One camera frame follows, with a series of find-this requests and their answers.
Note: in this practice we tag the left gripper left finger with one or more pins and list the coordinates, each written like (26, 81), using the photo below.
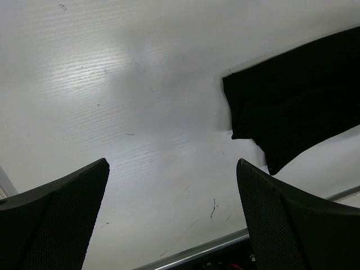
(50, 227)

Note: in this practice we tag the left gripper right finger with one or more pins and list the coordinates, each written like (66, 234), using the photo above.
(292, 229)

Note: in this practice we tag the black skirt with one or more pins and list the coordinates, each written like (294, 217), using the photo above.
(295, 100)

